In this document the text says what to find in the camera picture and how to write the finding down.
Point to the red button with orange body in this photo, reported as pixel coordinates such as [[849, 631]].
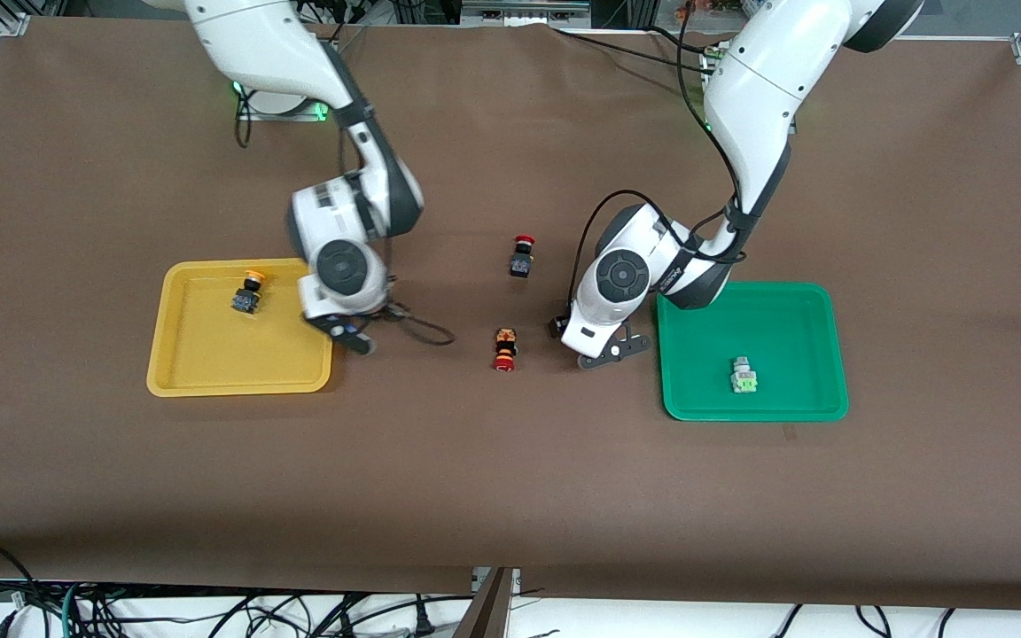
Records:
[[504, 348]]

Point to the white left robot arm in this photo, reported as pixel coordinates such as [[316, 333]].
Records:
[[767, 80]]

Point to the yellow push button switch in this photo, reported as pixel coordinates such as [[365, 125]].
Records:
[[248, 292]]

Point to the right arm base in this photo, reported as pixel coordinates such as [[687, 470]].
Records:
[[280, 105]]

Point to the brown table leg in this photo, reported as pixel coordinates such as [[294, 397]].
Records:
[[486, 611]]

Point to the grey metal rack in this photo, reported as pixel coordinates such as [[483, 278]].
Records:
[[524, 11]]

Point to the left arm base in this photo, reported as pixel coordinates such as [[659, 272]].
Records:
[[710, 66]]

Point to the brown table mat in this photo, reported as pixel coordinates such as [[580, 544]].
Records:
[[510, 487]]

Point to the yellow plastic tray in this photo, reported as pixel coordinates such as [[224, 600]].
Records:
[[209, 354]]

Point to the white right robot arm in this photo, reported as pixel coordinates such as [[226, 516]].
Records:
[[262, 44]]

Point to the red button with black body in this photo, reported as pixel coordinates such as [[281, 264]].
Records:
[[522, 255]]

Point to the green push button switch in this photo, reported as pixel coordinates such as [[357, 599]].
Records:
[[744, 375]]

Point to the green plastic tray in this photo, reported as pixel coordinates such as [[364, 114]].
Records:
[[785, 337]]

